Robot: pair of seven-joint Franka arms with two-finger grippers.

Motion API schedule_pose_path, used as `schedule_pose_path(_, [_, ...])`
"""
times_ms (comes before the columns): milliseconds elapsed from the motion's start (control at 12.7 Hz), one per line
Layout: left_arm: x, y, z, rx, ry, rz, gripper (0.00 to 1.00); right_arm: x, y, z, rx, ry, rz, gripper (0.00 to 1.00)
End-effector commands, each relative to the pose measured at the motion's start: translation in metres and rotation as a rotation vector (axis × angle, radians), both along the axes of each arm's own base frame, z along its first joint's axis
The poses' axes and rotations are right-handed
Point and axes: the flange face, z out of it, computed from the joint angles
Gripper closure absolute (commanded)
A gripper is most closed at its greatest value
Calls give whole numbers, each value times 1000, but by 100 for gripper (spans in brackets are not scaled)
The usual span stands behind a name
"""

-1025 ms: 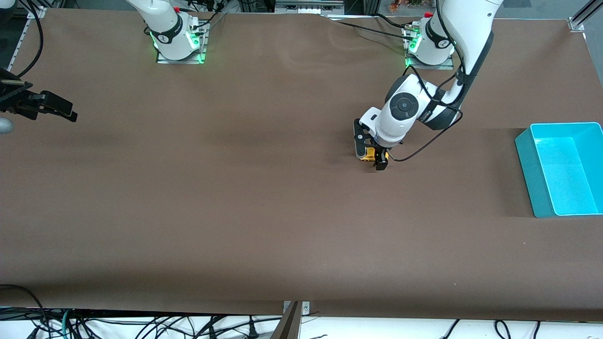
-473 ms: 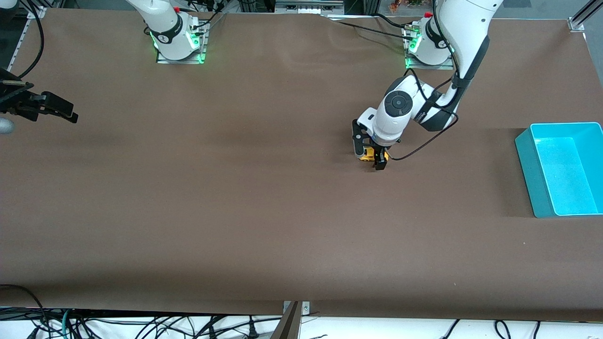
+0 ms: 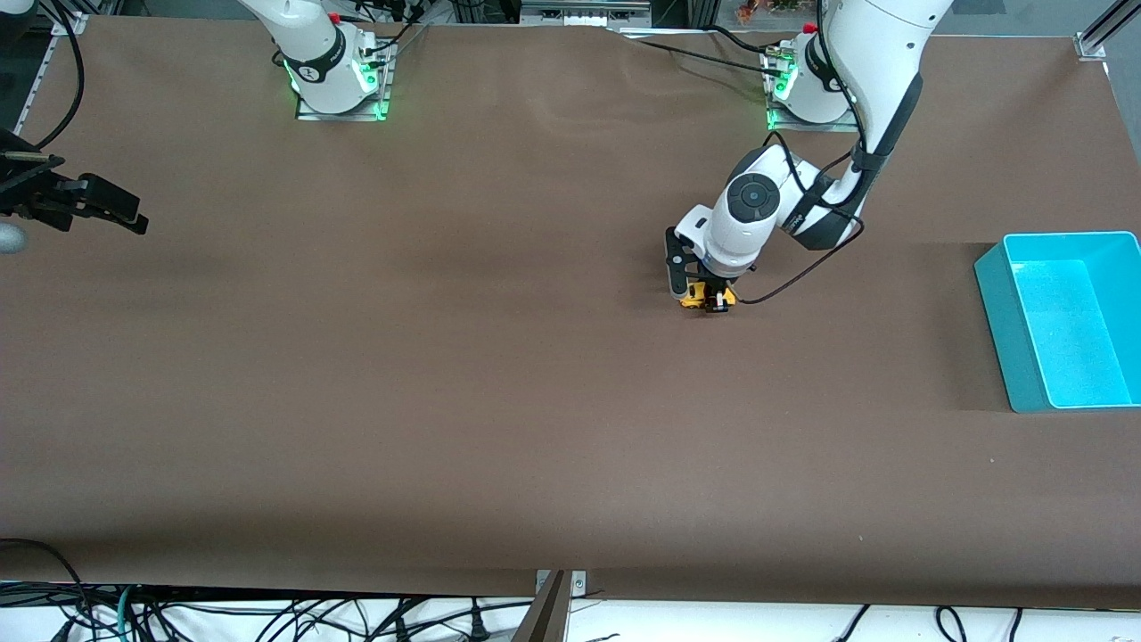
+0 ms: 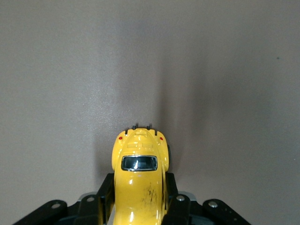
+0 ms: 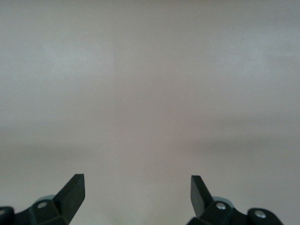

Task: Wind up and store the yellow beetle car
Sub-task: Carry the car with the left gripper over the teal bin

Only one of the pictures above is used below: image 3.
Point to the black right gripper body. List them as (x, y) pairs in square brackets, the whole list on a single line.
[(34, 197)]

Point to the yellow beetle toy car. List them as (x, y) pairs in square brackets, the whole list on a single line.
[(692, 299)]

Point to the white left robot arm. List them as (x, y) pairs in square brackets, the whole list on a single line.
[(882, 53)]

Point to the brown table cover sheet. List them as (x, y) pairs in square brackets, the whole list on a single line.
[(446, 383)]

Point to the brown table leg beam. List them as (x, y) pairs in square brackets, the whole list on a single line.
[(545, 615)]

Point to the teal plastic bin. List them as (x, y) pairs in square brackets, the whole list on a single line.
[(1070, 357)]

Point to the aluminium frame corner profile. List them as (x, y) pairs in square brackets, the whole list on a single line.
[(1101, 36), (53, 62)]

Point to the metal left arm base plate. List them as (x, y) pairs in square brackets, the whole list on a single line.
[(775, 120)]

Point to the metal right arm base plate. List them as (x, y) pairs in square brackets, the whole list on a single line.
[(385, 89)]

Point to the silver metal rail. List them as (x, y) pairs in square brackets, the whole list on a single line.
[(584, 12)]

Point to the metal table edge bracket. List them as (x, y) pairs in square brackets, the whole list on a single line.
[(578, 583)]

